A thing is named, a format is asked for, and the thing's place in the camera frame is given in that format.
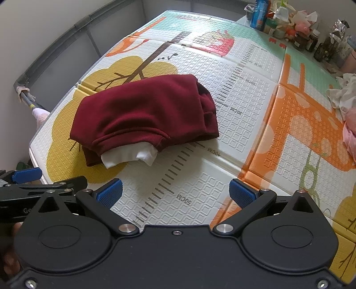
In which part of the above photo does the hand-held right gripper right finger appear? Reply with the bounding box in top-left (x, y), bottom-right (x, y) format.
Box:
top-left (213, 179), bottom-right (326, 237)

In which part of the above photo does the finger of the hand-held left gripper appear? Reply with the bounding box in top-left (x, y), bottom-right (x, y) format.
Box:
top-left (0, 167), bottom-right (43, 186)
top-left (0, 176), bottom-right (88, 195)

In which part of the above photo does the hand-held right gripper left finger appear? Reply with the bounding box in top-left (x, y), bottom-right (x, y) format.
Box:
top-left (30, 179), bottom-right (140, 237)

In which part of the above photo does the dark red cat sweater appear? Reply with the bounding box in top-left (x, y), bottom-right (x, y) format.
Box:
top-left (69, 74), bottom-right (220, 169)

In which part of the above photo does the person's left hand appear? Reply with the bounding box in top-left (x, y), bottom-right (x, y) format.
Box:
top-left (0, 222), bottom-right (23, 278)

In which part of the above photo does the pale pink cloth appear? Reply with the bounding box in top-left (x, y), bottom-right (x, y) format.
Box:
top-left (31, 108), bottom-right (51, 130)

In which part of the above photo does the metal rod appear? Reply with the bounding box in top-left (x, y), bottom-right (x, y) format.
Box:
top-left (17, 86), bottom-right (51, 112)

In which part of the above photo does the colourful foam play mat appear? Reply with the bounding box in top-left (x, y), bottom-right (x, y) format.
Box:
top-left (29, 10), bottom-right (356, 284)

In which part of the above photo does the white crumpled cloth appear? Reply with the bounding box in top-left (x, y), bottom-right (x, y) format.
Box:
top-left (326, 74), bottom-right (356, 110)

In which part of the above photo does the dark glass jar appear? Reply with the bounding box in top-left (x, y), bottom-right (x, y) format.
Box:
top-left (293, 32), bottom-right (309, 50)

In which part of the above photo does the dark jar with plants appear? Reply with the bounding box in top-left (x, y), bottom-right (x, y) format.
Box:
top-left (314, 36), bottom-right (338, 63)

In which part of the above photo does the dark bottle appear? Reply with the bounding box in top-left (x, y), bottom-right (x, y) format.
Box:
top-left (306, 29), bottom-right (320, 53)

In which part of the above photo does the small green-lidded jar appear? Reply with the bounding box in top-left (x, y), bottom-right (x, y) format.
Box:
top-left (263, 19), bottom-right (279, 35)

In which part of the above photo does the pink cup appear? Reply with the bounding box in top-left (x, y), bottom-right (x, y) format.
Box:
top-left (341, 50), bottom-right (356, 73)

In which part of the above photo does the pink pig toy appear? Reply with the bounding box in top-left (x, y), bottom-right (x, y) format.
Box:
top-left (295, 22), bottom-right (313, 34)

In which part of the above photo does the blue drink can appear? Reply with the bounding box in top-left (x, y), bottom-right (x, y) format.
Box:
top-left (250, 0), bottom-right (271, 31)

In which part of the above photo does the white plastic bottle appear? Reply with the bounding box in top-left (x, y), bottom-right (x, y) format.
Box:
top-left (274, 7), bottom-right (291, 27)

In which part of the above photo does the white plastic bag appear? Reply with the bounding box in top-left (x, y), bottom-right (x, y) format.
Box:
top-left (291, 10), bottom-right (319, 25)

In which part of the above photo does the silver foil bag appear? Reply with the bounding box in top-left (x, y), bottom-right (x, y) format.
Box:
top-left (330, 19), bottom-right (350, 42)

